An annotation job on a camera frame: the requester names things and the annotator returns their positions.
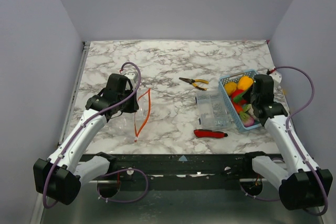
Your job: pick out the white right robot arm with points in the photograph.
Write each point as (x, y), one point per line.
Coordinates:
(303, 184)

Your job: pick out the clear zip bag orange zipper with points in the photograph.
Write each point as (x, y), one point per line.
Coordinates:
(131, 125)

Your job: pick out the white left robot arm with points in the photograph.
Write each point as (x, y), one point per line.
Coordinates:
(61, 176)

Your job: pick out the small yellow orange fruit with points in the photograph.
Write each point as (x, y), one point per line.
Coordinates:
(230, 88)

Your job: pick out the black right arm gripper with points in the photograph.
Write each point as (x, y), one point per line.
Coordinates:
(254, 98)

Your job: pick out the green chili pepper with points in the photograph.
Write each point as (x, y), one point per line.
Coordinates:
(242, 97)

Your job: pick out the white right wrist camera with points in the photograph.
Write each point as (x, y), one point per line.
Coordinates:
(276, 76)

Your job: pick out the orange yellow bell pepper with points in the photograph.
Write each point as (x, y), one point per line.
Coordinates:
(245, 83)

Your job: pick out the purple onion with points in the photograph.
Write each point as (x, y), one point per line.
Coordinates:
(248, 121)

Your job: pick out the red apple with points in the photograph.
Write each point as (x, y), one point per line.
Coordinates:
(236, 93)

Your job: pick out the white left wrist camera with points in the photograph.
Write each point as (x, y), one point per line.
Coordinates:
(133, 76)

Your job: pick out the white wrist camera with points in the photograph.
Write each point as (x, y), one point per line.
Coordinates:
(276, 76)
(133, 76)

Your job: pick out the red black utility knife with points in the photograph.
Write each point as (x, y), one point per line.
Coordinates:
(203, 133)

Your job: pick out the clear plastic screw box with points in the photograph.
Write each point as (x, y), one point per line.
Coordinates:
(212, 111)

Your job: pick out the black metal base rail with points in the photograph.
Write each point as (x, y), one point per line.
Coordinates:
(180, 171)

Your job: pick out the yellow handled pliers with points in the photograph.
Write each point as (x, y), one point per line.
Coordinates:
(194, 83)

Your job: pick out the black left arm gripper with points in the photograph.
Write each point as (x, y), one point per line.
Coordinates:
(134, 107)

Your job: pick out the light blue plastic basket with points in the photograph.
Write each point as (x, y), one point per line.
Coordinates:
(235, 116)

